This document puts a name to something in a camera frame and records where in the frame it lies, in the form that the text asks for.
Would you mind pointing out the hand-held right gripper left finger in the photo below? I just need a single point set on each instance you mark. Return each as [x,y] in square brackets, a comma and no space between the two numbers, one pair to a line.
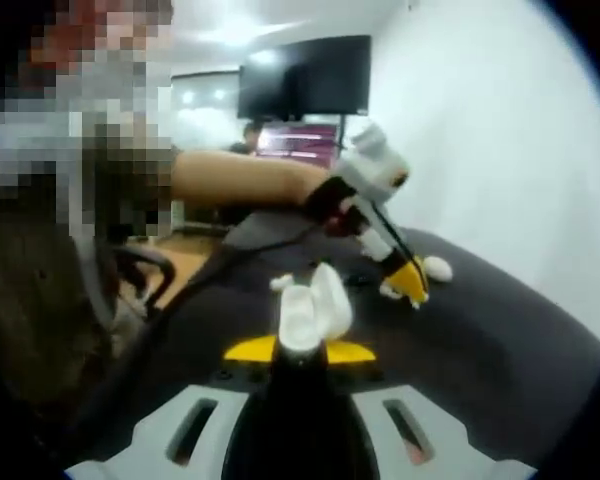
[180,435]

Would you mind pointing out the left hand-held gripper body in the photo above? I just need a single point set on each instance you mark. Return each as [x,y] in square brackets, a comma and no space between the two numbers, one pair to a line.
[375,165]

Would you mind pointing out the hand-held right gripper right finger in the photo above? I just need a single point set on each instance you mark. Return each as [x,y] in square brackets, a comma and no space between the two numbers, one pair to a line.
[430,435]

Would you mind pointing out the black earphone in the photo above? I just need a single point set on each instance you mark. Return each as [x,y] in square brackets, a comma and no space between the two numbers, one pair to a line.
[356,280]

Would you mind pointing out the white rounded charging case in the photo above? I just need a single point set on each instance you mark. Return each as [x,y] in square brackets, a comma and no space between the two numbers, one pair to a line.
[300,315]

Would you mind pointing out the person's left hand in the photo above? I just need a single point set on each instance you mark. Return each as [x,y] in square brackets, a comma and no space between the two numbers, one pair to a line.
[330,200]

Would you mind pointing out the black monitor stand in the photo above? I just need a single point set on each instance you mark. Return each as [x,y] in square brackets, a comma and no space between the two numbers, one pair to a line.
[342,132]

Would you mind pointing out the purple-lit computer screen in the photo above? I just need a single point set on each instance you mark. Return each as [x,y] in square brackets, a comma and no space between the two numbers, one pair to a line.
[295,142]

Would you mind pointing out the black office chair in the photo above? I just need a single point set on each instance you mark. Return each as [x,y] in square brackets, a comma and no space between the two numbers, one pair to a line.
[150,260]

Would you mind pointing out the person in olive shirt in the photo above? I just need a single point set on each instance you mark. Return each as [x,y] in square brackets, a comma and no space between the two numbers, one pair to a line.
[30,325]

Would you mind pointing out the black wall monitor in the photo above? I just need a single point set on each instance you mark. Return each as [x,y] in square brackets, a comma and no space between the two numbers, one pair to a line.
[305,75]

